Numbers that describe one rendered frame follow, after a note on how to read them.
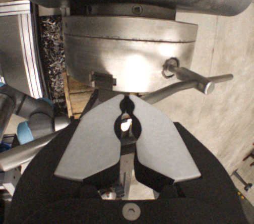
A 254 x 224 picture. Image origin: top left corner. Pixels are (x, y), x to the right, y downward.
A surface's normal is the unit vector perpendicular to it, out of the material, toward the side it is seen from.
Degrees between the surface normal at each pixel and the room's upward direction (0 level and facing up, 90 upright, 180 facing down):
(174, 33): 4
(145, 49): 12
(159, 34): 5
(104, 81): 38
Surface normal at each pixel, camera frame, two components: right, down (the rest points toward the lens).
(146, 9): 0.25, 0.48
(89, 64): -0.43, 0.42
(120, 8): -0.18, 0.47
